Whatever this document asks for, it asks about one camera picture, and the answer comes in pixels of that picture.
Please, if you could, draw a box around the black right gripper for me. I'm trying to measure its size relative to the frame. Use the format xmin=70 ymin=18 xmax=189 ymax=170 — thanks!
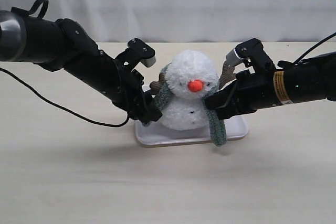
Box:
xmin=204 ymin=38 xmax=280 ymax=120

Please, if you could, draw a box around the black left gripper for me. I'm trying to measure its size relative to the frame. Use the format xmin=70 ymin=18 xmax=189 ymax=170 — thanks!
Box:
xmin=110 ymin=59 xmax=162 ymax=124

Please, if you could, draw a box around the green knitted scarf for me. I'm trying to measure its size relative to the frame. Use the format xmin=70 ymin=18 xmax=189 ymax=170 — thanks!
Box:
xmin=140 ymin=62 xmax=227 ymax=147

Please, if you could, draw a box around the white plush snowman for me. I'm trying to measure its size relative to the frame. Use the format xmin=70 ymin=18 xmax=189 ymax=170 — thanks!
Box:
xmin=150 ymin=49 xmax=235 ymax=131

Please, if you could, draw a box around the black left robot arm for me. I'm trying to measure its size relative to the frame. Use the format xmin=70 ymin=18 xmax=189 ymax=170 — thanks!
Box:
xmin=1 ymin=10 xmax=162 ymax=123

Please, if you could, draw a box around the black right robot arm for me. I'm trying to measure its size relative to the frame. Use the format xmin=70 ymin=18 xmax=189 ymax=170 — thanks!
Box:
xmin=205 ymin=38 xmax=335 ymax=119

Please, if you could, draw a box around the white square tray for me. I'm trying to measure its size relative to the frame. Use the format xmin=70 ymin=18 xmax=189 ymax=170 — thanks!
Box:
xmin=134 ymin=84 xmax=249 ymax=148

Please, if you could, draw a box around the white backdrop curtain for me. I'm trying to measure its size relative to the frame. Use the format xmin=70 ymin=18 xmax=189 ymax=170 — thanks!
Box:
xmin=1 ymin=0 xmax=335 ymax=42

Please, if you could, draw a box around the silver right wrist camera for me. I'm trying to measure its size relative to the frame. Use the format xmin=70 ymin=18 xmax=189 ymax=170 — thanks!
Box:
xmin=226 ymin=48 xmax=246 ymax=67

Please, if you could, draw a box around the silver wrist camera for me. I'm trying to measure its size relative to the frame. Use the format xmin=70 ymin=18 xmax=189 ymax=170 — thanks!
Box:
xmin=116 ymin=38 xmax=156 ymax=71
xmin=226 ymin=48 xmax=246 ymax=67

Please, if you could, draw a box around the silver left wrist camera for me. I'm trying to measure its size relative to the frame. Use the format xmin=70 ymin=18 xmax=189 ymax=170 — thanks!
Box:
xmin=116 ymin=38 xmax=156 ymax=71

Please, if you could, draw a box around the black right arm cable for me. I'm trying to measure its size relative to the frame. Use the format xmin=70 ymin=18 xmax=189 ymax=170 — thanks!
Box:
xmin=277 ymin=31 xmax=336 ymax=69

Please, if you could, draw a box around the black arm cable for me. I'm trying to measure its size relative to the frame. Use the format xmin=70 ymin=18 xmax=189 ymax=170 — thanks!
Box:
xmin=0 ymin=0 xmax=131 ymax=127
xmin=277 ymin=31 xmax=336 ymax=69

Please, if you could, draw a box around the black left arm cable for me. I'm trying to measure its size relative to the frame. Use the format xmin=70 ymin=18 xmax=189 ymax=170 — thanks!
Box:
xmin=0 ymin=0 xmax=131 ymax=127

